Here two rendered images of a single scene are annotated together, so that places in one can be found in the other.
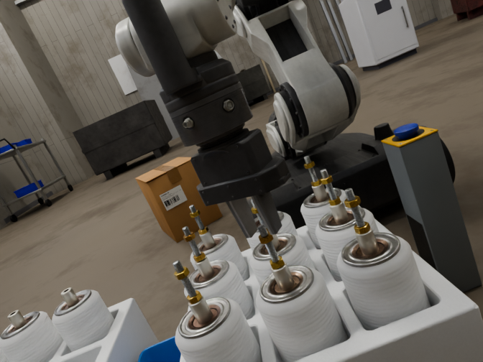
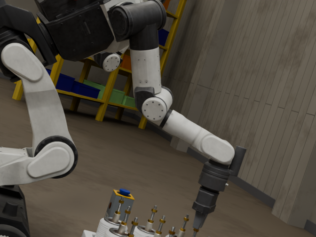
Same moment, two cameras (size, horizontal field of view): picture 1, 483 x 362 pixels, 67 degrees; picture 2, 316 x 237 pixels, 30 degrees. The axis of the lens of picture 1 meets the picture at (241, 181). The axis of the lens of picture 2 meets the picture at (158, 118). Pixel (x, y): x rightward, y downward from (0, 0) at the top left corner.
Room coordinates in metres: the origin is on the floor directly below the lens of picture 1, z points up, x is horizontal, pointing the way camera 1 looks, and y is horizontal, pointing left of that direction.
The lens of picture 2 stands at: (1.23, 1.72, 0.73)
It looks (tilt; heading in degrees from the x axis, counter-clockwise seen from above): 3 degrees down; 252
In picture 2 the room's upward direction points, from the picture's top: 18 degrees clockwise
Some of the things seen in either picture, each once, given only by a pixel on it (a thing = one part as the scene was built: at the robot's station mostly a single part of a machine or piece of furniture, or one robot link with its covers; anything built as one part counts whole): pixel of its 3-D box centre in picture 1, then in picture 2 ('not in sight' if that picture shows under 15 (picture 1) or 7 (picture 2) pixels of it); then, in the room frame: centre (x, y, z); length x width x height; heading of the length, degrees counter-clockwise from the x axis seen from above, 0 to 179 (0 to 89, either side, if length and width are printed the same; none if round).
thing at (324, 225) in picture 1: (341, 218); (147, 230); (0.55, -0.12, 0.25); 0.08 x 0.08 x 0.01
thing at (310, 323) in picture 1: (310, 337); not in sight; (0.43, 0.00, 0.16); 0.10 x 0.10 x 0.18
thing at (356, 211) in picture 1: (357, 215); (184, 224); (0.43, -0.12, 0.30); 0.01 x 0.01 x 0.08
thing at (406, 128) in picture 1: (407, 132); (124, 193); (0.61, -0.30, 0.32); 0.04 x 0.04 x 0.02
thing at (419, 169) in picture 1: (432, 213); (110, 235); (0.61, -0.30, 0.16); 0.07 x 0.07 x 0.31; 87
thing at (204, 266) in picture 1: (205, 268); not in sight; (0.56, 0.11, 0.26); 0.02 x 0.02 x 0.03
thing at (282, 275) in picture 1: (282, 276); not in sight; (0.43, 0.00, 0.26); 0.02 x 0.02 x 0.03
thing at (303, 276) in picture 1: (286, 284); not in sight; (0.43, 0.00, 0.25); 0.08 x 0.08 x 0.01
